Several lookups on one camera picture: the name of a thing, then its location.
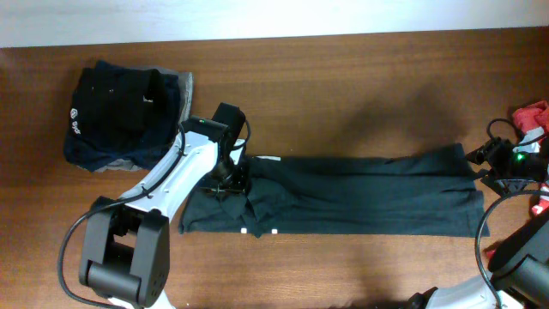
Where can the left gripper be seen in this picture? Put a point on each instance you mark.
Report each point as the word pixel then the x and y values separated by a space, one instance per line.
pixel 238 184

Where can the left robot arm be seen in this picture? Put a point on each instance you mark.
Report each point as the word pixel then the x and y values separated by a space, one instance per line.
pixel 126 250

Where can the dark green Nike t-shirt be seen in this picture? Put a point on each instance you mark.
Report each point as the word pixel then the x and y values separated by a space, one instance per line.
pixel 425 194

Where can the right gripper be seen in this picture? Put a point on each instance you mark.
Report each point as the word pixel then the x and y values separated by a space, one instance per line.
pixel 494 152

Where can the folded grey garment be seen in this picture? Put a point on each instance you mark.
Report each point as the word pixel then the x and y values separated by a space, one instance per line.
pixel 152 156

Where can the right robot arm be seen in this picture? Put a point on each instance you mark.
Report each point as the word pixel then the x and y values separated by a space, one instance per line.
pixel 517 273

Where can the folded navy garment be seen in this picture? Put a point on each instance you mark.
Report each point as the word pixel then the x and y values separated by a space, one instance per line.
pixel 87 156

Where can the folded black garment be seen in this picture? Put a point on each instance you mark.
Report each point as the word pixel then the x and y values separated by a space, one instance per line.
pixel 114 109

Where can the red t-shirt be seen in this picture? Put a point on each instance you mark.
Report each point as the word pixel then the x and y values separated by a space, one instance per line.
pixel 531 123

